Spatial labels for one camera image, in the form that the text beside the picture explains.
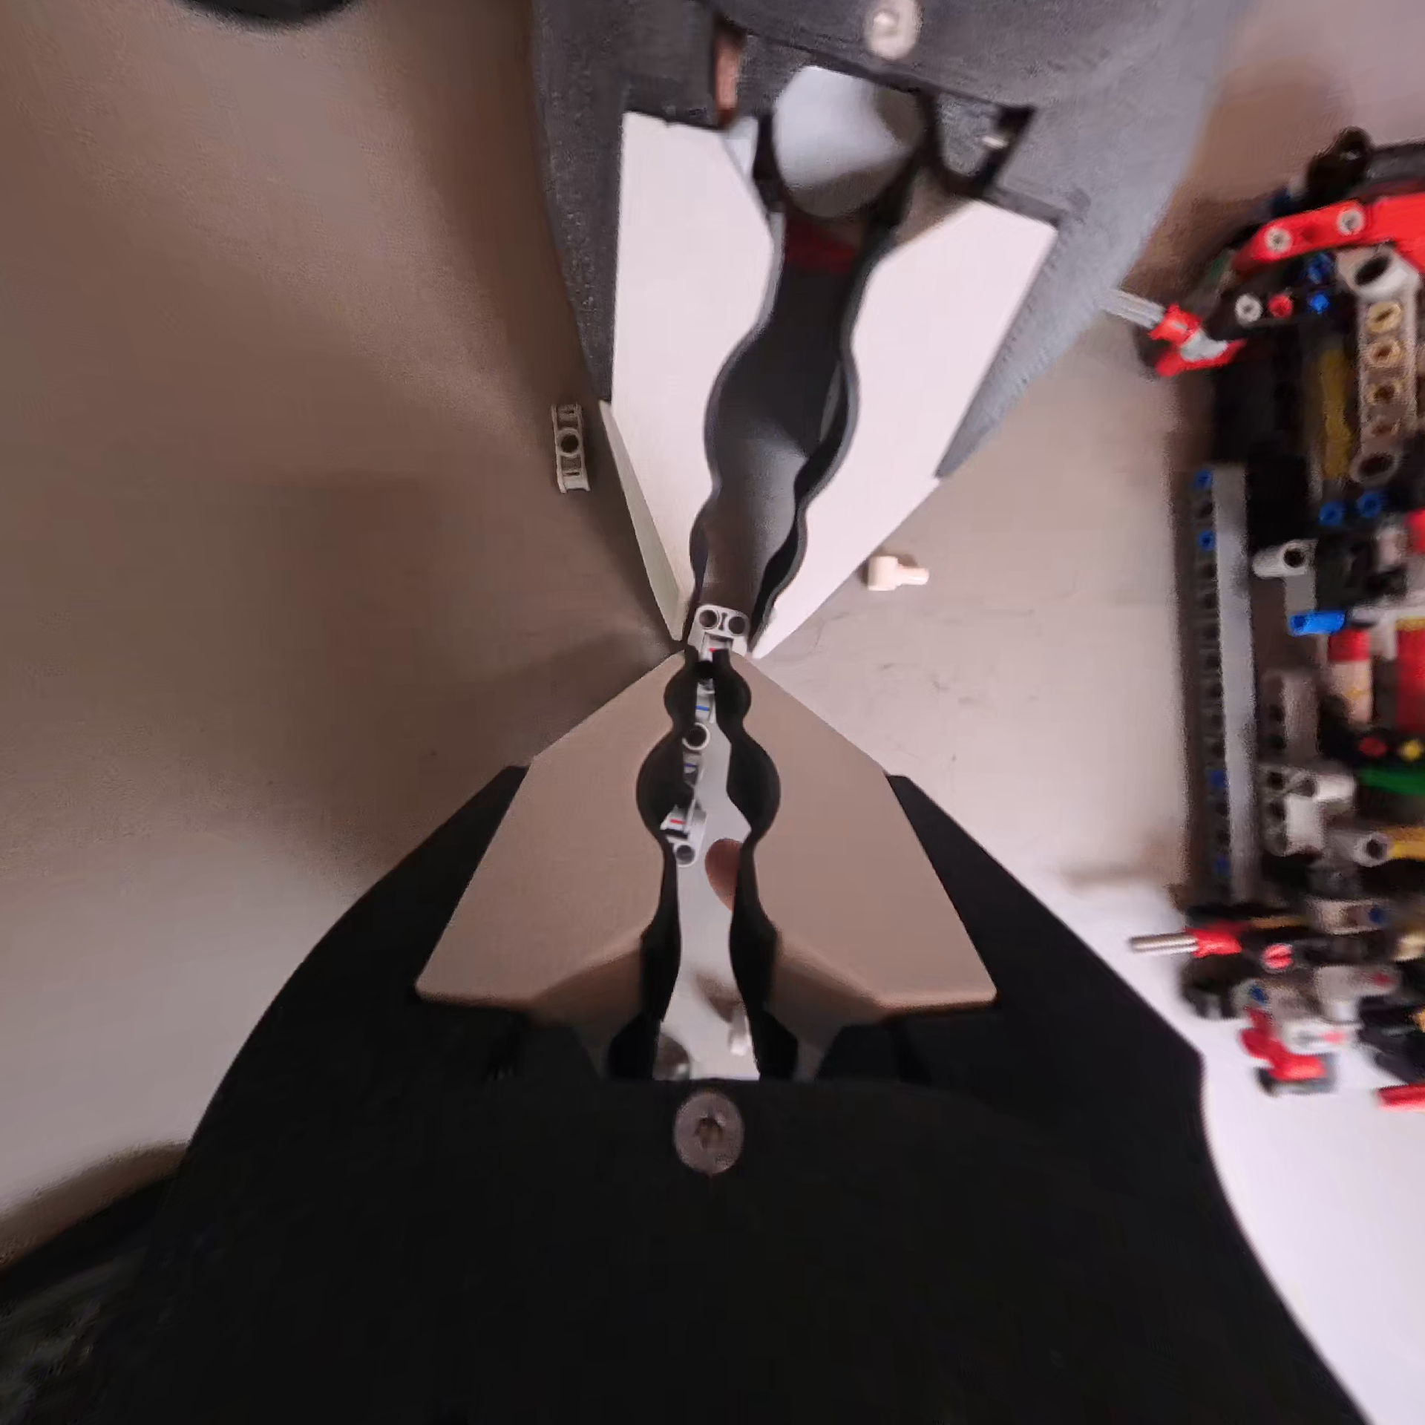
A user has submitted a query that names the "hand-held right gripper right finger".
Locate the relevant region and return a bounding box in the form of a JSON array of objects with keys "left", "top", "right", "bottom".
[{"left": 724, "top": 655, "right": 999, "bottom": 1048}]

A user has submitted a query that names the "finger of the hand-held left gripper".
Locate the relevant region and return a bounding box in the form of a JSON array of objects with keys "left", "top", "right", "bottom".
[
  {"left": 598, "top": 108, "right": 785, "bottom": 649},
  {"left": 748, "top": 200, "right": 1058, "bottom": 660}
]

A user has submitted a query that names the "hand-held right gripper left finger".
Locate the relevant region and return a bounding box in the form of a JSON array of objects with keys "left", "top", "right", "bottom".
[{"left": 415, "top": 651, "right": 700, "bottom": 1053}]

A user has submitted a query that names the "grey and red lego assembly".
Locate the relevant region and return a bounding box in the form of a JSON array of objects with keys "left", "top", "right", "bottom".
[{"left": 661, "top": 661, "right": 724, "bottom": 867}]

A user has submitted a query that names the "lego car chassis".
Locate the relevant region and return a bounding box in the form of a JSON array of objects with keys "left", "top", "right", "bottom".
[{"left": 1112, "top": 127, "right": 1425, "bottom": 1114}]

